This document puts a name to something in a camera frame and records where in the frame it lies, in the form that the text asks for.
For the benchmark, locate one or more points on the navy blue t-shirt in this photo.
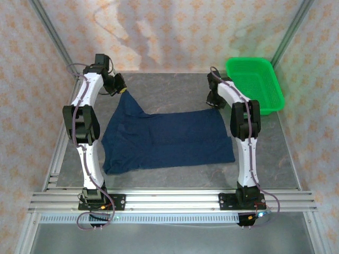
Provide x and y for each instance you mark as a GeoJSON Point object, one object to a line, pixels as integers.
{"type": "Point", "coordinates": [172, 137]}

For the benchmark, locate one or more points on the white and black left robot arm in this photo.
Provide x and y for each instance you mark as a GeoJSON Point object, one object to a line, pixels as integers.
{"type": "Point", "coordinates": [90, 164]}

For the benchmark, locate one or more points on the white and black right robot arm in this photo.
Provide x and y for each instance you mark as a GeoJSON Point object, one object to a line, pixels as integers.
{"type": "Point", "coordinates": [249, 158]}

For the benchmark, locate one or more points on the green perforated plastic basket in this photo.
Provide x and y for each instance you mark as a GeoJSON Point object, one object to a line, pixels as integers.
{"type": "Point", "coordinates": [254, 79]}

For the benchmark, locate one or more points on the grey metal shelf panel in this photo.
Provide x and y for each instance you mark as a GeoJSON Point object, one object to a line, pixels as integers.
{"type": "Point", "coordinates": [172, 240]}

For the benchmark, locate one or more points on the aluminium frame post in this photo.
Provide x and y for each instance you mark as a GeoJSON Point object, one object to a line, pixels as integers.
{"type": "Point", "coordinates": [290, 34]}
{"type": "Point", "coordinates": [54, 35]}

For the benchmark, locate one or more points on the aluminium side rail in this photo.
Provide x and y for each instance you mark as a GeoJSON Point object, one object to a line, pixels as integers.
{"type": "Point", "coordinates": [56, 161]}

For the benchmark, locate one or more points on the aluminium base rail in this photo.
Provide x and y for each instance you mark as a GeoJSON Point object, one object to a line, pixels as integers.
{"type": "Point", "coordinates": [172, 201]}

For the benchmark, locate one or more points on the aluminium frame leg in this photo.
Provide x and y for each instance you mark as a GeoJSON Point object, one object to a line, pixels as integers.
{"type": "Point", "coordinates": [316, 235]}
{"type": "Point", "coordinates": [26, 232]}

